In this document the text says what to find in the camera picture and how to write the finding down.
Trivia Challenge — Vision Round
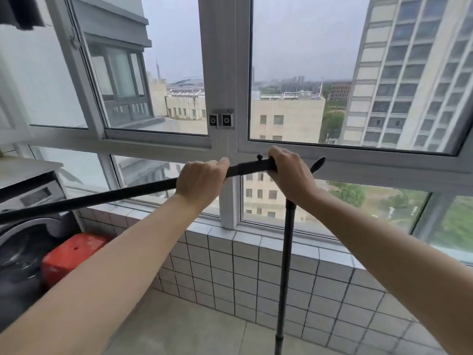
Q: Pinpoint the person's right hand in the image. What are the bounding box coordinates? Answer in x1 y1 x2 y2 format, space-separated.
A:
267 146 322 207

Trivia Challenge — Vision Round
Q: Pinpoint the person's left hand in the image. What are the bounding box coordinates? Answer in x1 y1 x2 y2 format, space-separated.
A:
175 157 230 213

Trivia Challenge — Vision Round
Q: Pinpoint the black crossbar pole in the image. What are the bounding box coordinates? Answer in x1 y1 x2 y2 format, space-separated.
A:
0 154 326 225

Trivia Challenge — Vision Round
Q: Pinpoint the person's left forearm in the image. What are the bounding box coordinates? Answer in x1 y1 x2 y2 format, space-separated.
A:
0 194 202 355

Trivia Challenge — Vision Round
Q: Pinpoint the person's right forearm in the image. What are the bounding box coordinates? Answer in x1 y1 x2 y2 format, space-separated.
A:
304 188 473 355

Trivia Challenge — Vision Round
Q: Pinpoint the beige low building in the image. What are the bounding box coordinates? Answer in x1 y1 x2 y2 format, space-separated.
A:
164 90 326 144

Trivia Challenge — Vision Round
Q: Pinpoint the black upright stand pole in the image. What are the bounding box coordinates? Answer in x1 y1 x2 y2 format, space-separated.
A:
274 199 297 355

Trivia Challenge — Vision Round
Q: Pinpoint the grey neighbouring bay window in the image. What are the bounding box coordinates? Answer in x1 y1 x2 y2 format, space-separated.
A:
69 0 167 130

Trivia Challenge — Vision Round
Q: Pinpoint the tall high-rise building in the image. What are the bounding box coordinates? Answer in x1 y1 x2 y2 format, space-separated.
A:
339 0 473 153

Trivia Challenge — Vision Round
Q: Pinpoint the red plastic stool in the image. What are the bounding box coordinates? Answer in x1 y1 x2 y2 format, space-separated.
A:
40 233 112 290

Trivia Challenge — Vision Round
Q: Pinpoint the white counter slab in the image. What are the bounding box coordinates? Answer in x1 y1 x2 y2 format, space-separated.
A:
0 154 64 190

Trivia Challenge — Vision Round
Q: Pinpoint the grey front-load washing machine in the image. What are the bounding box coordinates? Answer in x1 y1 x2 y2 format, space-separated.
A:
0 173 81 331

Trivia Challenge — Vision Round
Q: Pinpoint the dark hanging cloth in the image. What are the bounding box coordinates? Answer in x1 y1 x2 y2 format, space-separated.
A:
0 0 46 31

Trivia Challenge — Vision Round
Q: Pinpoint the white aluminium window frame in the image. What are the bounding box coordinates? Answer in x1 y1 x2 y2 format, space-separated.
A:
0 0 473 265

